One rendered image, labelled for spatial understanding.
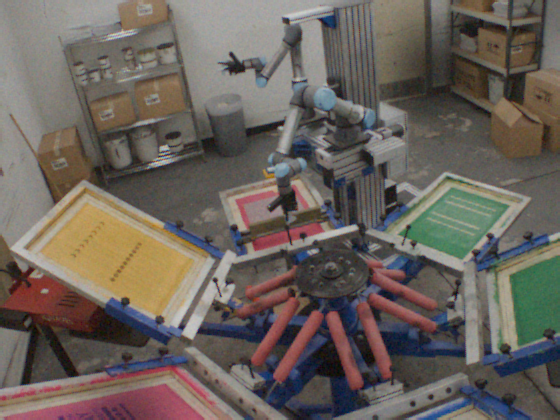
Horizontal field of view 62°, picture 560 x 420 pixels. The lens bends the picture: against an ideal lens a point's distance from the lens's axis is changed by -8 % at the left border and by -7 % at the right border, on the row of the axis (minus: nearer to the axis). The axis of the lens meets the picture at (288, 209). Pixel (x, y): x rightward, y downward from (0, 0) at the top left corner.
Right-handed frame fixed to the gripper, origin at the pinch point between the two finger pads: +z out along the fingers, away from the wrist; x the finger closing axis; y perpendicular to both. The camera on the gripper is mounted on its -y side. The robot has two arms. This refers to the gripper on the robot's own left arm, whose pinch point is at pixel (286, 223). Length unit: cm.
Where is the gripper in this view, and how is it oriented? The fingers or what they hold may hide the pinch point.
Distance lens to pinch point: 279.6
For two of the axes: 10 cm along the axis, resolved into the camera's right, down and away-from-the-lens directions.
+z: 1.3, 8.4, 5.3
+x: -2.7, -4.8, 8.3
